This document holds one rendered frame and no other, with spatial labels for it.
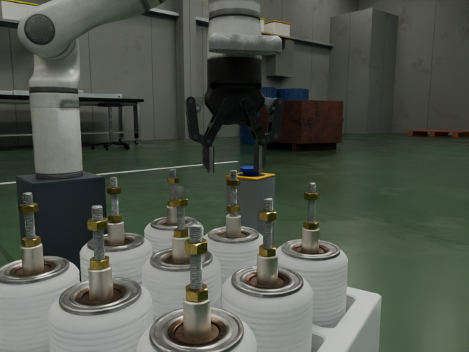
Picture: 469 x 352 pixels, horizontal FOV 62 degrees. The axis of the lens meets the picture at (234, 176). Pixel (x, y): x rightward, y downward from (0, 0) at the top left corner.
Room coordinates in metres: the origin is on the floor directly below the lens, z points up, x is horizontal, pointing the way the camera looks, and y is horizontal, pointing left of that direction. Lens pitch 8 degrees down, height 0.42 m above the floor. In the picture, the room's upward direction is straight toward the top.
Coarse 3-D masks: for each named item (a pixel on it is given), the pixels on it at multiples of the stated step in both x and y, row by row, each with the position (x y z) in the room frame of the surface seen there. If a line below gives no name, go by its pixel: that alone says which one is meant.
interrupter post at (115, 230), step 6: (108, 222) 0.52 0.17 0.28; (120, 222) 0.52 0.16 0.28; (108, 228) 0.51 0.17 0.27; (114, 228) 0.51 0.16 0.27; (120, 228) 0.51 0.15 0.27; (108, 234) 0.51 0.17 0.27; (114, 234) 0.51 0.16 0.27; (120, 234) 0.51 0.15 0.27; (108, 240) 0.51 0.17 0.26; (114, 240) 0.51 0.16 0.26; (120, 240) 0.51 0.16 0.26
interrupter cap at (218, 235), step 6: (216, 228) 0.58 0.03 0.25; (222, 228) 0.58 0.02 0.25; (246, 228) 0.58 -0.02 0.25; (252, 228) 0.58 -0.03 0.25; (210, 234) 0.55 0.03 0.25; (216, 234) 0.55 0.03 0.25; (222, 234) 0.56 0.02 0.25; (246, 234) 0.56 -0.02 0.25; (252, 234) 0.55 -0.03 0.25; (258, 234) 0.55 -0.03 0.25; (216, 240) 0.53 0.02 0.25; (222, 240) 0.52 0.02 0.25; (228, 240) 0.52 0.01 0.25; (234, 240) 0.52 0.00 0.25; (240, 240) 0.52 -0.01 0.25; (246, 240) 0.52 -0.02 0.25; (252, 240) 0.53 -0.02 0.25
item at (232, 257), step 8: (208, 240) 0.54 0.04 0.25; (256, 240) 0.53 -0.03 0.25; (208, 248) 0.52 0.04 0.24; (216, 248) 0.52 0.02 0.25; (224, 248) 0.51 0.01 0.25; (232, 248) 0.51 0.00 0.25; (240, 248) 0.51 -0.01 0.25; (248, 248) 0.52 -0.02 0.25; (256, 248) 0.52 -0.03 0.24; (216, 256) 0.52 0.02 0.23; (224, 256) 0.51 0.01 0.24; (232, 256) 0.51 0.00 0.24; (240, 256) 0.51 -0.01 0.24; (248, 256) 0.51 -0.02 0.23; (256, 256) 0.52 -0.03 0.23; (224, 264) 0.51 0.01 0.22; (232, 264) 0.51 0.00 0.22; (240, 264) 0.51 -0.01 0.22; (248, 264) 0.51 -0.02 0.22; (256, 264) 0.52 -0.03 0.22; (224, 272) 0.51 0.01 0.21; (232, 272) 0.51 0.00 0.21; (224, 280) 0.51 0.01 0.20
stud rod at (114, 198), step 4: (112, 180) 0.52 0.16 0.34; (116, 180) 0.52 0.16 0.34; (112, 184) 0.52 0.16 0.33; (116, 184) 0.52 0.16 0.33; (112, 196) 0.52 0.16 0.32; (116, 196) 0.52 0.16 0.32; (112, 200) 0.52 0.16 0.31; (116, 200) 0.52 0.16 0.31; (112, 204) 0.52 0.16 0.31; (116, 204) 0.52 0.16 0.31; (112, 208) 0.52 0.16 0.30; (116, 208) 0.52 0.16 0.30; (112, 212) 0.52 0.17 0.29; (116, 212) 0.52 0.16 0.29
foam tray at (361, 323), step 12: (348, 288) 0.53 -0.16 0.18; (348, 300) 0.51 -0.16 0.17; (360, 300) 0.49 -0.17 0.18; (372, 300) 0.49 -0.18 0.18; (348, 312) 0.46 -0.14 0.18; (360, 312) 0.46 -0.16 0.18; (372, 312) 0.47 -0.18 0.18; (312, 324) 0.43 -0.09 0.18; (348, 324) 0.43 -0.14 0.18; (360, 324) 0.43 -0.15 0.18; (372, 324) 0.47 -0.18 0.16; (312, 336) 0.42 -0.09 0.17; (324, 336) 0.41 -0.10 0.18; (336, 336) 0.41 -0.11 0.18; (348, 336) 0.41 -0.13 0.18; (360, 336) 0.42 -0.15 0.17; (372, 336) 0.47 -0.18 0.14; (312, 348) 0.42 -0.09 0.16; (324, 348) 0.38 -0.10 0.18; (336, 348) 0.38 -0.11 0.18; (348, 348) 0.39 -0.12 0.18; (360, 348) 0.43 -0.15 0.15; (372, 348) 0.48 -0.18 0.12
